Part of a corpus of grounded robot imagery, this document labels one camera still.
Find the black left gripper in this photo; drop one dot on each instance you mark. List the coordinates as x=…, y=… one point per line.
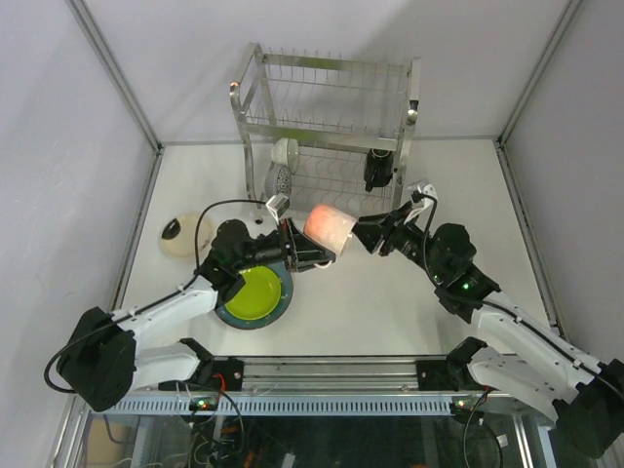
x=292, y=247

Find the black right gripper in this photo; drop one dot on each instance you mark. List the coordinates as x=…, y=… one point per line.
x=381, y=237

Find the pink ceramic mug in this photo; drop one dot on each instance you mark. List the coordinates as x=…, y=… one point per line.
x=330, y=228

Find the lime green plate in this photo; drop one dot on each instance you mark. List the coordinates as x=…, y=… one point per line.
x=258, y=297

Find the black mug cream inside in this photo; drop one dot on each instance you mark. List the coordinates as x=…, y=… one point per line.
x=378, y=169

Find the dark blue patterned bowl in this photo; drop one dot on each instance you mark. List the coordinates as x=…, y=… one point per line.
x=278, y=180

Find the teal patterned white bowl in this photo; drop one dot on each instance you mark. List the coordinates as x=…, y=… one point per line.
x=285, y=152

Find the stainless steel dish rack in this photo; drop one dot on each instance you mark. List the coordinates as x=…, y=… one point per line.
x=337, y=109

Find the cream plate with floral print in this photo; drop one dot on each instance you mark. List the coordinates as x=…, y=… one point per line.
x=185, y=233

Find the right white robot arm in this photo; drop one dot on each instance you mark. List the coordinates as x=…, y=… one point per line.
x=581, y=394

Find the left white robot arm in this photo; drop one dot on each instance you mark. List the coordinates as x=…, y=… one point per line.
x=109, y=354

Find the blue glazed ceramic plate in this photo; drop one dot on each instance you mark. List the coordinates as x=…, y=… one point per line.
x=283, y=305

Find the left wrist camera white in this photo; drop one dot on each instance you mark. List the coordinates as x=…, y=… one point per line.
x=277, y=205

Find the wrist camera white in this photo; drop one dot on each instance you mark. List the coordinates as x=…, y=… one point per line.
x=422, y=194
x=277, y=205

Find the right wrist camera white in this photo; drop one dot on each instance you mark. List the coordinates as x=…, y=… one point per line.
x=422, y=194

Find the aluminium front rail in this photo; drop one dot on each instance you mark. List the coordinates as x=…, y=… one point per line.
x=337, y=374

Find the perforated cable tray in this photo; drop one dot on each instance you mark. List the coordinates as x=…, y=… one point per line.
x=335, y=405

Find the aluminium frame post right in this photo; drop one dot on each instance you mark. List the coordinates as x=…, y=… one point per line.
x=555, y=39

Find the aluminium frame post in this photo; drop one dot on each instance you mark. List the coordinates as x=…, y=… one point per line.
x=88, y=24
x=555, y=39

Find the aluminium frame post left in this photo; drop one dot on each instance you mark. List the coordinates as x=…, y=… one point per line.
x=88, y=24

